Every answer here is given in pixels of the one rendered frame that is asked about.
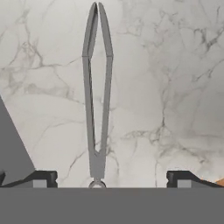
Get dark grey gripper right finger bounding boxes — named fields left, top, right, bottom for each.
left=165, top=170, right=224, bottom=189

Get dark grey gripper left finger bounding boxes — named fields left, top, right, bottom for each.
left=0, top=170, right=59, bottom=189

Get grey metal tongs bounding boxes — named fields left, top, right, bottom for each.
left=81, top=1, right=114, bottom=189

